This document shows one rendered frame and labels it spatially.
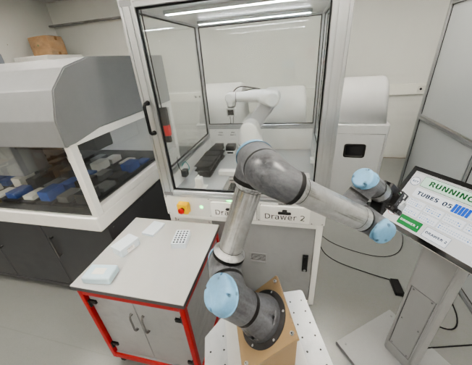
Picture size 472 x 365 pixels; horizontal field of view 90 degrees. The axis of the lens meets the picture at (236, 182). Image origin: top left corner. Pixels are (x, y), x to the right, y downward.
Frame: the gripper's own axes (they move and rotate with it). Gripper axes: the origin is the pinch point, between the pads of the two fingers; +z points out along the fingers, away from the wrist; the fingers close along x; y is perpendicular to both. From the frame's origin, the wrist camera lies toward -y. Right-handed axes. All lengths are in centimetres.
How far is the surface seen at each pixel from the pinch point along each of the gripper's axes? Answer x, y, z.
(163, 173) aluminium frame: 92, -52, -64
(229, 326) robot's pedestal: 7, -74, -37
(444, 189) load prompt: -2.6, 20.3, 14.7
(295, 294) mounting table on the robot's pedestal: 7, -54, -12
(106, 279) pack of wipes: 52, -101, -75
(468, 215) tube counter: -14.6, 14.1, 14.7
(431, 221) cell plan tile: -6.2, 5.7, 14.7
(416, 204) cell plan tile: 2.4, 9.4, 14.7
